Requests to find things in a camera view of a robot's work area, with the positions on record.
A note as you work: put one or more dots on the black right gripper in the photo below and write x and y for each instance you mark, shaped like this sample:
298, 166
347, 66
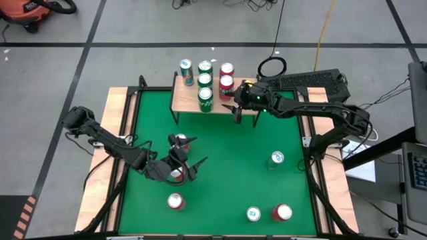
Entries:
243, 99

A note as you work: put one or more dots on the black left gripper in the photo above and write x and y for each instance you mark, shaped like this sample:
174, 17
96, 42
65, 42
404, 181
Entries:
179, 156

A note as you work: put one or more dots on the green Sprite can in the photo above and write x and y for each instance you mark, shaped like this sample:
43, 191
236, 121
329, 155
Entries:
205, 80
205, 66
205, 100

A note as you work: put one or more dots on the silver blue Red Bull can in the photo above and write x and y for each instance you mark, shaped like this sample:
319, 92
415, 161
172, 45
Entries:
187, 75
277, 157
253, 213

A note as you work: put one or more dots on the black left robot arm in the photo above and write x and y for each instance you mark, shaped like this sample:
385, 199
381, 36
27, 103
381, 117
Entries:
113, 146

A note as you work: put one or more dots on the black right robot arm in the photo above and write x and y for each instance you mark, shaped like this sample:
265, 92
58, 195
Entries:
310, 110

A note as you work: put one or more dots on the wooden shelf with black legs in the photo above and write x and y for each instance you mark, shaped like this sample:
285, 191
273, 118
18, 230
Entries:
185, 100

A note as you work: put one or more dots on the green table mat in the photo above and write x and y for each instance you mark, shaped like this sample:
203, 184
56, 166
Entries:
227, 206

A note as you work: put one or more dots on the white paper sheet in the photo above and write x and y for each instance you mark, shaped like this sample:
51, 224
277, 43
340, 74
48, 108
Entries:
365, 170

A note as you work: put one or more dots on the grey side desk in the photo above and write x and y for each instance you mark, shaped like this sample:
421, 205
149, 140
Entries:
380, 186

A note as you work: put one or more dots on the black orange hazard mat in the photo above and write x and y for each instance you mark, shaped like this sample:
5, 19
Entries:
10, 216

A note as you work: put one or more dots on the grey monitor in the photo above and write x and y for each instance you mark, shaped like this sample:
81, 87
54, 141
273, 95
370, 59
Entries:
419, 100

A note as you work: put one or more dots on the orange shop vacuum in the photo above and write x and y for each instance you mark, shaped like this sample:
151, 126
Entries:
23, 10

